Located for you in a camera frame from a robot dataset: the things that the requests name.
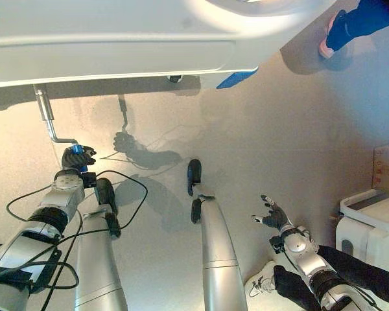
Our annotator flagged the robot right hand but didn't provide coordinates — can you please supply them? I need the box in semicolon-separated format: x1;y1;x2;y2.
250;194;294;233

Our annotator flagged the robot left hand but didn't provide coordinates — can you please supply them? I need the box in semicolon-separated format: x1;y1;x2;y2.
60;145;97;173

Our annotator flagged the silver crank with blue grip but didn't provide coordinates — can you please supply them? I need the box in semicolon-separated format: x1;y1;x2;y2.
32;84;89;173

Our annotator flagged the blue bed corner bumper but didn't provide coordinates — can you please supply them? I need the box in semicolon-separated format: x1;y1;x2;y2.
215;66;259;90

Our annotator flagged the robot left dark foot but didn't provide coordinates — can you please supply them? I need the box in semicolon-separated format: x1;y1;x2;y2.
94;177;122;240

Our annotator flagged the robot dark foot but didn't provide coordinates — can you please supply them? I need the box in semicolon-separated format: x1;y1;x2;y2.
94;177;122;240
186;158;204;225

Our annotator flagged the robot right silver leg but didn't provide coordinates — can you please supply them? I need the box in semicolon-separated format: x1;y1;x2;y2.
194;193;248;311

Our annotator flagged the robot silver leg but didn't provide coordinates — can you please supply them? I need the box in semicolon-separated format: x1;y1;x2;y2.
194;193;248;311
73;203;129;311

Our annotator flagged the person's white shoe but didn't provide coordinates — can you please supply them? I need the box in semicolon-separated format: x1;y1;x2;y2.
243;260;277;298

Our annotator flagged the robot right dark foot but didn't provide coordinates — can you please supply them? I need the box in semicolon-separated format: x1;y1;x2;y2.
186;158;204;225

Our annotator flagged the person's leg in black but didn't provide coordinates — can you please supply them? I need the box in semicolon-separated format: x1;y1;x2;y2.
273;244;389;311

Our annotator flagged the white plastic cabinet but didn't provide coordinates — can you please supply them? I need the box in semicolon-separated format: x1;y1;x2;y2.
335;189;389;277

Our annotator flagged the robot left silver leg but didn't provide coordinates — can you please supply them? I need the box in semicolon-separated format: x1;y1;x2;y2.
73;203;129;311

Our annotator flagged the person's pink shoe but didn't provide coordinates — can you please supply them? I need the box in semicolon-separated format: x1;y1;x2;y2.
318;9;348;60

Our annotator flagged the person's leg in blue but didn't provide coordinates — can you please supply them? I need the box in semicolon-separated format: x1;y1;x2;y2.
326;0;389;52

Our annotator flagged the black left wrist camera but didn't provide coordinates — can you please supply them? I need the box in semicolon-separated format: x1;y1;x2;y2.
81;172;97;189

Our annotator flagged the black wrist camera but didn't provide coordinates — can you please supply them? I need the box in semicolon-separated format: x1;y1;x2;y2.
268;235;287;256
81;172;97;189

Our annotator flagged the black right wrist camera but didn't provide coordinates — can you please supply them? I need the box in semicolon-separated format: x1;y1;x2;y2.
268;235;287;256

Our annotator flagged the black looping cable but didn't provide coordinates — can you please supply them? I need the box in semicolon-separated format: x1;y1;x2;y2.
0;226;85;311
5;170;149;231

